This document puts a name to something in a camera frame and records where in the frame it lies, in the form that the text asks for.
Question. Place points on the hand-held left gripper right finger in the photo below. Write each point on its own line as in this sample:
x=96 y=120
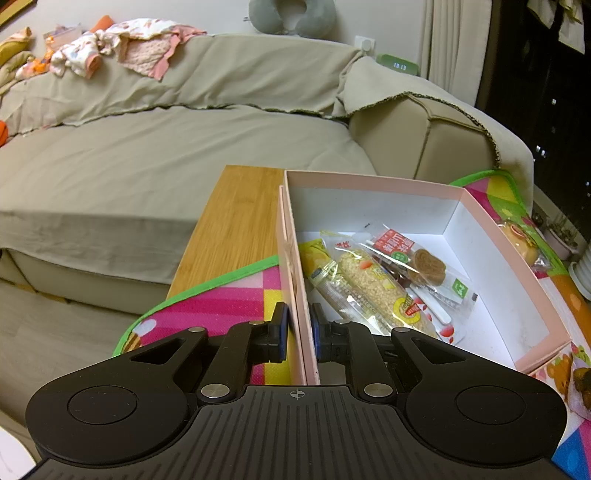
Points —
x=316 y=332

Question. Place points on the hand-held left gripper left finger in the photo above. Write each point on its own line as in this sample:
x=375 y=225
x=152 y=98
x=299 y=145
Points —
x=282 y=330

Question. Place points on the rice roll snack packet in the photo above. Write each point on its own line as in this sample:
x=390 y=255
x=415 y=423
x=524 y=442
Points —
x=369 y=281

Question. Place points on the yellow snack packet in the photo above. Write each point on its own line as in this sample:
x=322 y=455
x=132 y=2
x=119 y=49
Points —
x=314 y=256

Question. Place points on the white spoon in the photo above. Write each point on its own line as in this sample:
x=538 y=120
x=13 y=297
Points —
x=436 y=307

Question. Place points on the clear packet with brown disc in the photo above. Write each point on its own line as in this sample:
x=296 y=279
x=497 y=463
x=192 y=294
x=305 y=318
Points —
x=427 y=265

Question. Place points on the pink cardboard box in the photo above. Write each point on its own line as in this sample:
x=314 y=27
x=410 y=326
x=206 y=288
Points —
x=494 y=263

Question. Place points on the colourful cartoon play mat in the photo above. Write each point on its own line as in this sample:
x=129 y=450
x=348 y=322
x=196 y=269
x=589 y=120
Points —
x=221 y=304

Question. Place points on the bread bun packet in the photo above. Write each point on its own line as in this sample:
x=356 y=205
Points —
x=521 y=240

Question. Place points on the beige sofa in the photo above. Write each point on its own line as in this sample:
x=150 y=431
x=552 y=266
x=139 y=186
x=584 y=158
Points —
x=452 y=138

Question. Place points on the small white planter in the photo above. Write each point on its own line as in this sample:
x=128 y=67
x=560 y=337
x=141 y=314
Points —
x=556 y=240

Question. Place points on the beige sofa cover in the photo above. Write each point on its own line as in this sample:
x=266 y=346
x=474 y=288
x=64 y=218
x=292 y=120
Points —
x=231 y=69

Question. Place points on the dark brown snack packet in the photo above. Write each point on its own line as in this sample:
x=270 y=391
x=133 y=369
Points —
x=582 y=381

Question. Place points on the white ribbed plant pot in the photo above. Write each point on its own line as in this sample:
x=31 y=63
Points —
x=582 y=281

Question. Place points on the green digital clock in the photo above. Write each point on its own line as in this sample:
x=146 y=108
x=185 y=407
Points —
x=397 y=65

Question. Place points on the grey neck pillow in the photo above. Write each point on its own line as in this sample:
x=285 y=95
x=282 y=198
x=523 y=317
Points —
x=277 y=16

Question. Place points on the dark glass window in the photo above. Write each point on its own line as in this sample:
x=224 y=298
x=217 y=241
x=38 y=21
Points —
x=545 y=115

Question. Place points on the cream curtain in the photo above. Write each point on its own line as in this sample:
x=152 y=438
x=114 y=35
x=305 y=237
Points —
x=455 y=46

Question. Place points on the pile of baby clothes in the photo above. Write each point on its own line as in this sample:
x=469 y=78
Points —
x=138 y=46

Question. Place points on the orange toy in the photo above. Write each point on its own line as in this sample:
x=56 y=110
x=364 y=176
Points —
x=3 y=134

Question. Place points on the hanging white cloth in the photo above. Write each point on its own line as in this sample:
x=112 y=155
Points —
x=554 y=21

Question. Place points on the white wall socket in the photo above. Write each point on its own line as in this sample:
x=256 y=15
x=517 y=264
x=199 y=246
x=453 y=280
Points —
x=365 y=44

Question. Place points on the small framed wall picture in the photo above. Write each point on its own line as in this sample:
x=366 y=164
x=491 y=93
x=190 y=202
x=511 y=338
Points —
x=11 y=9

